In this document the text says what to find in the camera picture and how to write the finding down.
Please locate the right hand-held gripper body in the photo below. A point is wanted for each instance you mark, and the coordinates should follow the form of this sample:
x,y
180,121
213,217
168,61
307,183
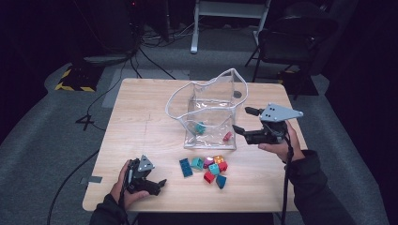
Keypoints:
x,y
275,114

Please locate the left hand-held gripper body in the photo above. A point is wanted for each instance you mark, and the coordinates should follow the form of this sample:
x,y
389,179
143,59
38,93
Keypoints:
x,y
140,178

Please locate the red toy block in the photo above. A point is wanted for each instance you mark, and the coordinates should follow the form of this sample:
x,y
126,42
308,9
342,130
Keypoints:
x,y
227,136
222,166
209,177

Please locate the clear plastic bag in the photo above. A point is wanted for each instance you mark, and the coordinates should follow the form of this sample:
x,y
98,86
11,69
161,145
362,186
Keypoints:
x,y
209,125

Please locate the orange toy block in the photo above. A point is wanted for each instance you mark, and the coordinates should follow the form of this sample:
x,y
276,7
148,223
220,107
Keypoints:
x,y
218,159

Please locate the teal toy block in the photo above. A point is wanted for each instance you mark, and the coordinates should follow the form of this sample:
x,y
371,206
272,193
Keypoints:
x,y
197,163
200,127
214,169

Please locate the magenta toy block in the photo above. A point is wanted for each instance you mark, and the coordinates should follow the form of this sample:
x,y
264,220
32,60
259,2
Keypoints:
x,y
208,162

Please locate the dark blue curved toy block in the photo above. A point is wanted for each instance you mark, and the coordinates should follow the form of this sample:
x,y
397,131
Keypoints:
x,y
221,181

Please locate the person's left hand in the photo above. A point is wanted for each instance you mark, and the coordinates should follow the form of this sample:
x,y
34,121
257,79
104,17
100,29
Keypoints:
x,y
120,187

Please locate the person's right hand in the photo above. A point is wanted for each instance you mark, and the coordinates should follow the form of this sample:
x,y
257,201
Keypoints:
x,y
283,148

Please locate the dark blue flat toy block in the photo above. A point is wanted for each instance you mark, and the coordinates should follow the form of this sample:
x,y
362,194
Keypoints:
x,y
186,167

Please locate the grey tape strip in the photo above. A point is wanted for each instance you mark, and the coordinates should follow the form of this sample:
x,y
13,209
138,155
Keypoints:
x,y
94,179

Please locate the black chair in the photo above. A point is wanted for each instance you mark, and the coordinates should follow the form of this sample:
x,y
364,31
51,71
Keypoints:
x,y
291,40

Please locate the black tape cross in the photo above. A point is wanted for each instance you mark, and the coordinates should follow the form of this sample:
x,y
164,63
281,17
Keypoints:
x,y
85,121

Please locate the black yellow striped stand base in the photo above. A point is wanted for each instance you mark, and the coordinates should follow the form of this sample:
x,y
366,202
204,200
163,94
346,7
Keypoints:
x,y
79,79

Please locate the dark equipment stand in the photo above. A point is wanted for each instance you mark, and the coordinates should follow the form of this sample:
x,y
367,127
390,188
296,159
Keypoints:
x,y
106,28

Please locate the white desk frame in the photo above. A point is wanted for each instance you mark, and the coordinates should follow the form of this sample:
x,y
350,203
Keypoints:
x,y
230,9

